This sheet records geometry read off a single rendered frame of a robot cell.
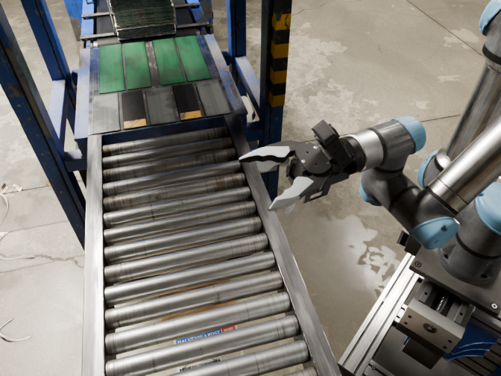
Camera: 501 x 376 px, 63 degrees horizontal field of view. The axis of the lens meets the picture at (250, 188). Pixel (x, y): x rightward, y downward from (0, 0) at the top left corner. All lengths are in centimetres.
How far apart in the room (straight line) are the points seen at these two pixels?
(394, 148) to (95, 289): 79
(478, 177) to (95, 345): 87
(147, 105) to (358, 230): 127
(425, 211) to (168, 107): 112
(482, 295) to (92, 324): 95
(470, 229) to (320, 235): 122
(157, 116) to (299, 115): 155
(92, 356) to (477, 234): 92
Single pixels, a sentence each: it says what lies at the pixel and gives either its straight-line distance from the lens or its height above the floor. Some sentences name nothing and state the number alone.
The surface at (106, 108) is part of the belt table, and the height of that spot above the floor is 80.
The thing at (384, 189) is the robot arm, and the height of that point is 114.
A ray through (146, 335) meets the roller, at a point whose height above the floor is 80.
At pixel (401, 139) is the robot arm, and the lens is 81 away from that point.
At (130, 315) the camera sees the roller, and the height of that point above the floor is 80.
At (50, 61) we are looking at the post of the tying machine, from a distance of 214.
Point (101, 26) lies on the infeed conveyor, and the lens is 238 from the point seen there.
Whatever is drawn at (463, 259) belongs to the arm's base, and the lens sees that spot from 114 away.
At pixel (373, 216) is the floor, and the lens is 235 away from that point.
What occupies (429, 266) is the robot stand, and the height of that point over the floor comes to 82.
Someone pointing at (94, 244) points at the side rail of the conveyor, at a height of 80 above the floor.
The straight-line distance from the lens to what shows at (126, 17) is 217.
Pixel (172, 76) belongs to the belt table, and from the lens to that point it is 184.
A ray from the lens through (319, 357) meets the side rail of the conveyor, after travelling 100.
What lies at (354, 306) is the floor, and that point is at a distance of 200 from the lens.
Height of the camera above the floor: 172
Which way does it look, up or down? 46 degrees down
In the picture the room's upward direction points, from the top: straight up
